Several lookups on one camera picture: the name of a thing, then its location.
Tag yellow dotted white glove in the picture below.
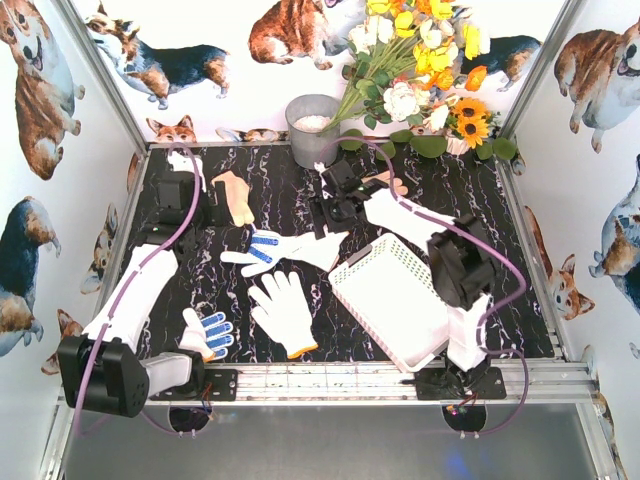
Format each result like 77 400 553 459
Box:
248 271 318 359

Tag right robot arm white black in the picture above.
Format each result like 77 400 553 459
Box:
310 161 497 373

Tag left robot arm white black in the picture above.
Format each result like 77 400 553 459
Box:
57 171 234 418

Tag white perforated storage basket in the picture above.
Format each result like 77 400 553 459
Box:
329 233 448 373

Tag cream glove back right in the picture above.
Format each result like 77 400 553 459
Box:
362 171 408 196

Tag cream glove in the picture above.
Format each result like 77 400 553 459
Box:
211 171 255 227
362 171 408 196

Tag blue dotted glove centre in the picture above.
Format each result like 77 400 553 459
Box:
220 229 349 278

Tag blue dotted glove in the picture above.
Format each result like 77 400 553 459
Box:
220 229 349 278
178 308 235 363

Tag cream glove back left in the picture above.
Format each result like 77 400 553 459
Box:
211 171 255 227

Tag grey metal bucket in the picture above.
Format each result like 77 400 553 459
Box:
285 94 340 169

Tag blue dotted glove front left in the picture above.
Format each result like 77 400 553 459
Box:
178 308 235 363

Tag sunflower pot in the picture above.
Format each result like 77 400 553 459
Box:
444 96 500 156

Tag artificial flower bouquet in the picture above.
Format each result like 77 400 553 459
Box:
327 1 491 130

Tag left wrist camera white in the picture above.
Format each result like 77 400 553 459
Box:
167 151 207 192

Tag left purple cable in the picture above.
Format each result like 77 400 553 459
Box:
72 143 206 436

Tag purple cable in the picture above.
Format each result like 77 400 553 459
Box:
319 137 528 321
72 143 206 436

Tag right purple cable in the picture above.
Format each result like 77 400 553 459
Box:
319 137 528 321

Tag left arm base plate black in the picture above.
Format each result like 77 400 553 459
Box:
151 368 238 402

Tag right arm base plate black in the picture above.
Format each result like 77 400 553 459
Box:
413 367 507 400

